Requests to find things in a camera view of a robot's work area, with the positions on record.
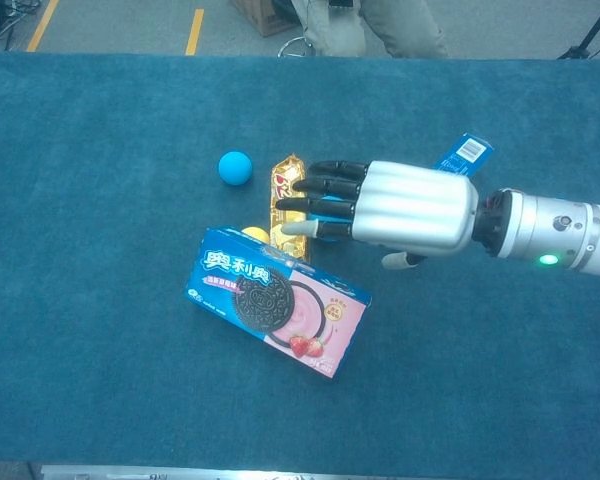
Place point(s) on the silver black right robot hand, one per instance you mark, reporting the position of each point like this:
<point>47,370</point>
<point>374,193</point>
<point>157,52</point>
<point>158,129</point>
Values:
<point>415,210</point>

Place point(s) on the narrow blue snack box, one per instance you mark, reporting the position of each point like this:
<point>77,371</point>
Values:
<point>467,150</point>

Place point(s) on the large blue ball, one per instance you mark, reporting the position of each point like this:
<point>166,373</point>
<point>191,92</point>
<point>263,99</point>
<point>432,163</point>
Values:
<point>330,218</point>

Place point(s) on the gold foil wafer packet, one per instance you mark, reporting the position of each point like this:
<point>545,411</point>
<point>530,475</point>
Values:
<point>285,172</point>

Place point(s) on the yellow ball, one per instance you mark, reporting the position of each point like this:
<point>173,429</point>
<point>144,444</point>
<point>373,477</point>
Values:
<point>255,234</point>

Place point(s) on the blue pink Oreo cookie box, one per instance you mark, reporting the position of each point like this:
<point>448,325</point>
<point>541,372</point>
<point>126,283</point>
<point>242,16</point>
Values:
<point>280,310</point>

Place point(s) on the small blue ball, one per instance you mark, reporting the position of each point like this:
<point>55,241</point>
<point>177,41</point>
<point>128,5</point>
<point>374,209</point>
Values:
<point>235,168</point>

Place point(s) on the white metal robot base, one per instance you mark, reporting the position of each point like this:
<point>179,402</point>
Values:
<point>130,472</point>

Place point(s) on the brown cardboard box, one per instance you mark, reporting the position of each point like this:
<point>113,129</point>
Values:
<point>260,17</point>

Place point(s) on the seated person in khaki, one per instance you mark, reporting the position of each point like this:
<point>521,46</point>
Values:
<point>405,25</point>

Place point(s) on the black tripod stand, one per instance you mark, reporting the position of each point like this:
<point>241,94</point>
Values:
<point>575,52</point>

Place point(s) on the teal blue table carpet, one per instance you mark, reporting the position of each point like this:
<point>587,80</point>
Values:
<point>80,250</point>

